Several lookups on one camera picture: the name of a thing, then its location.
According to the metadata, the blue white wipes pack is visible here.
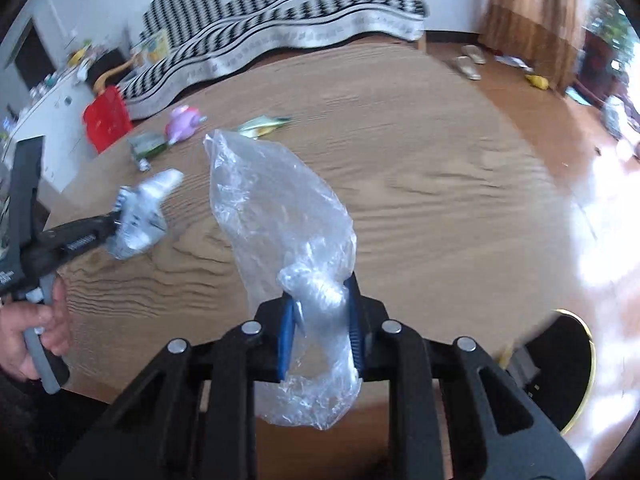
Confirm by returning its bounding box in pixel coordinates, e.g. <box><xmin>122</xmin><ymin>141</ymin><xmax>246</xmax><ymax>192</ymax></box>
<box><xmin>105</xmin><ymin>169</ymin><xmax>183</xmax><ymax>260</ymax></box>

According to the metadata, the dark green box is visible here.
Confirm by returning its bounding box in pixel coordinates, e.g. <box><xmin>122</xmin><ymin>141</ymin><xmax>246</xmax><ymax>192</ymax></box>
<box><xmin>128</xmin><ymin>132</ymin><xmax>168</xmax><ymax>172</ymax></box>

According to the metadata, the clear plastic bag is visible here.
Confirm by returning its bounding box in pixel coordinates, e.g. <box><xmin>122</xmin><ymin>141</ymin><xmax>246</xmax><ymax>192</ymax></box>
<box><xmin>204</xmin><ymin>130</ymin><xmax>361</xmax><ymax>430</ymax></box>

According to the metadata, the black gold trash bin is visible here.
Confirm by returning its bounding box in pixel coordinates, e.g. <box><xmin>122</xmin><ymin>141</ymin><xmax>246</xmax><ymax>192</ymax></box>
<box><xmin>497</xmin><ymin>309</ymin><xmax>597</xmax><ymax>434</ymax></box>

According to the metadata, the person left hand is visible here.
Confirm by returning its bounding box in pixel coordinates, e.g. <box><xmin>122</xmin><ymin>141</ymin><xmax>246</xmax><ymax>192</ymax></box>
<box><xmin>1</xmin><ymin>276</ymin><xmax>72</xmax><ymax>382</ymax></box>

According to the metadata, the white cabinet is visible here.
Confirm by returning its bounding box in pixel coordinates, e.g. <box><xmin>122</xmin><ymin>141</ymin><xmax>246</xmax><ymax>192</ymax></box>
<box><xmin>1</xmin><ymin>70</ymin><xmax>98</xmax><ymax>209</ymax></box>

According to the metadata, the red plastic child chair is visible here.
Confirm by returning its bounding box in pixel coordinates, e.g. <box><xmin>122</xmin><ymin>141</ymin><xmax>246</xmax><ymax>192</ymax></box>
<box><xmin>82</xmin><ymin>87</ymin><xmax>134</xmax><ymax>154</ymax></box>

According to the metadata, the pink purple toy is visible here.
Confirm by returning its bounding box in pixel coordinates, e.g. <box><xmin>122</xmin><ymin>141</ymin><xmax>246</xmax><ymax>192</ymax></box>
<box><xmin>165</xmin><ymin>105</ymin><xmax>207</xmax><ymax>145</ymax></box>

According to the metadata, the round wooden table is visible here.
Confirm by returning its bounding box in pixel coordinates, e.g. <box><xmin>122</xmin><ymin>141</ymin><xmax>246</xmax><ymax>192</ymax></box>
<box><xmin>63</xmin><ymin>44</ymin><xmax>580</xmax><ymax>400</ymax></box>

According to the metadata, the children picture book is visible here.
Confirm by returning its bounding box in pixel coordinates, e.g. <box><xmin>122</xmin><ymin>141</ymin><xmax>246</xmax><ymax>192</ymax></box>
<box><xmin>141</xmin><ymin>28</ymin><xmax>171</xmax><ymax>65</ymax></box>

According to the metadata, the small green wrapper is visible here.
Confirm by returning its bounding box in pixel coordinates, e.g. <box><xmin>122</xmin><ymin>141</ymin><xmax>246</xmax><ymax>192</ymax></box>
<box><xmin>236</xmin><ymin>115</ymin><xmax>292</xmax><ymax>139</ymax></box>

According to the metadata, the black white striped sofa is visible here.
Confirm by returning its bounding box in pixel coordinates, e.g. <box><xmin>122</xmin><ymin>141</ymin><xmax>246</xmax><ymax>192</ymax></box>
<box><xmin>117</xmin><ymin>0</ymin><xmax>428</xmax><ymax>120</ymax></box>

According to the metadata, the yellow toy on floor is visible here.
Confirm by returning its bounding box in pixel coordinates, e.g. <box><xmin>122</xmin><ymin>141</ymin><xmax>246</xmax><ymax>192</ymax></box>
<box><xmin>525</xmin><ymin>74</ymin><xmax>549</xmax><ymax>91</ymax></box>

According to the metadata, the beige slipper far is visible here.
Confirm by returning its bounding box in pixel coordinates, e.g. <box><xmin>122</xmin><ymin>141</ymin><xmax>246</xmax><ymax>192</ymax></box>
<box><xmin>462</xmin><ymin>44</ymin><xmax>486</xmax><ymax>65</ymax></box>

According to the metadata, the brown curtain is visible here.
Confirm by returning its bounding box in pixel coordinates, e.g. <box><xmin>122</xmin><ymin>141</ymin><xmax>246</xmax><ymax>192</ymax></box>
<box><xmin>480</xmin><ymin>0</ymin><xmax>594</xmax><ymax>93</ymax></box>

